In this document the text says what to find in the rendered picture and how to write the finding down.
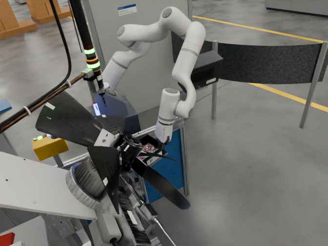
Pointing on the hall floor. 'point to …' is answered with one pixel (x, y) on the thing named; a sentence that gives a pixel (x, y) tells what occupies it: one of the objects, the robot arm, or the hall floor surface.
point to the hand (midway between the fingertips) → (161, 146)
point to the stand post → (72, 240)
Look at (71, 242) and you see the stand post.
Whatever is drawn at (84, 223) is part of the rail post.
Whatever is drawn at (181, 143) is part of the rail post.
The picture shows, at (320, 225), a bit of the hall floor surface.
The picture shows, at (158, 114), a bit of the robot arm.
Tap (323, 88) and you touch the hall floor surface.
